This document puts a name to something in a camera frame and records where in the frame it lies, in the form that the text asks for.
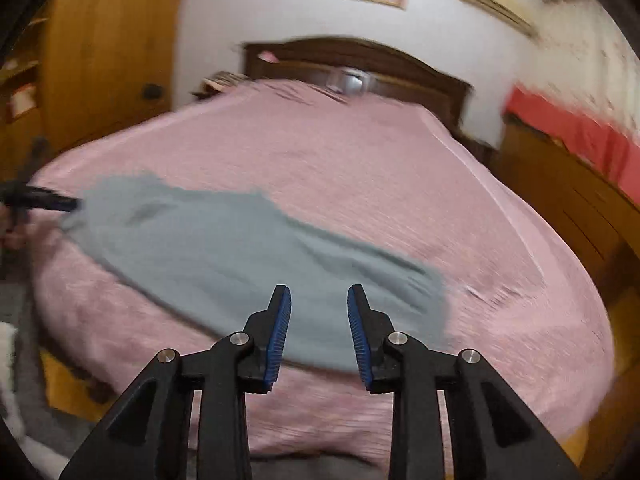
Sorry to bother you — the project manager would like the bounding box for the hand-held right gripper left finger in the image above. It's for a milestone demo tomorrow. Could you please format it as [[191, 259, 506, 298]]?
[[60, 285, 292, 480]]

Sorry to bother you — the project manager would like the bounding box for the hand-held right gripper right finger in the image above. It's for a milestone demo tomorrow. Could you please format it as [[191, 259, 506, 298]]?
[[347, 284, 581, 480]]

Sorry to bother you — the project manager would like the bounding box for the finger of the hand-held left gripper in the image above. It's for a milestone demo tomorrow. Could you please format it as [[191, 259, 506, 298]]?
[[0, 183, 82, 213]]

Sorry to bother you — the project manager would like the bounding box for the light blue towel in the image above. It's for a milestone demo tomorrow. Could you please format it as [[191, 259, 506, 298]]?
[[62, 174, 448, 375]]

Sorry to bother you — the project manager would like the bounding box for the wooden wardrobe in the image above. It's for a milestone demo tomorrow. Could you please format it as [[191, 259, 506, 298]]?
[[0, 0, 188, 181]]

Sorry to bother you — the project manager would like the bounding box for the pink bedspread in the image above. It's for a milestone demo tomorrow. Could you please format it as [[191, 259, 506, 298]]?
[[27, 79, 616, 461]]

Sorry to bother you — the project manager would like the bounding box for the cluttered bedside table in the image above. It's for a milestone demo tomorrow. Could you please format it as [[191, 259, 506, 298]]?
[[191, 72, 250, 101]]

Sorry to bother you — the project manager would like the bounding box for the wooden cabinet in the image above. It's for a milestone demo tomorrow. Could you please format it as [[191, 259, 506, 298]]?
[[495, 115, 640, 291]]

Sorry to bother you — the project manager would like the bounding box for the dark wooden headboard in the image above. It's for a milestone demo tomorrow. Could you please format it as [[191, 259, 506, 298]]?
[[242, 36, 493, 161]]

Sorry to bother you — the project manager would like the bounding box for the red cloth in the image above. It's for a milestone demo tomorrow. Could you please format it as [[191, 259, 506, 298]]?
[[505, 84, 640, 193]]

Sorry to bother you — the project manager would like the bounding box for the light patterned curtain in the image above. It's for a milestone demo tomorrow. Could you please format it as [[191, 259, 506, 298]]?
[[530, 0, 640, 141]]

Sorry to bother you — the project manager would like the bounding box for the wall air conditioner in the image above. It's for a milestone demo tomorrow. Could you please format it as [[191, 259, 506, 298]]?
[[454, 0, 541, 38]]

